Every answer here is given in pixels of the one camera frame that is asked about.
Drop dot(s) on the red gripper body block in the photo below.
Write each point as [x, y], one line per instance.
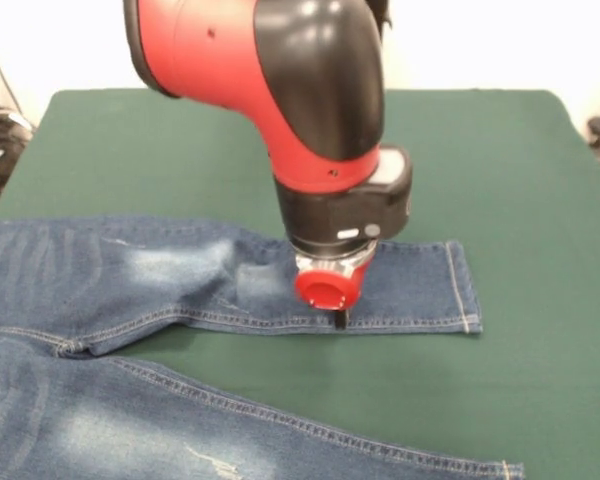
[330, 290]

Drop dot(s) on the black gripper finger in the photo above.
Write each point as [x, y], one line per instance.
[341, 320]

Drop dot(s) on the blue denim jeans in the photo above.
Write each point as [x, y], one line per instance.
[130, 310]

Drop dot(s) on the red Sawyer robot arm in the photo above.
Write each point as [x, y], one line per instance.
[305, 110]

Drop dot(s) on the dark green table cloth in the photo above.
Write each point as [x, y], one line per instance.
[430, 175]

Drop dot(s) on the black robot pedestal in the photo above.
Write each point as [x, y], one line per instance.
[386, 20]

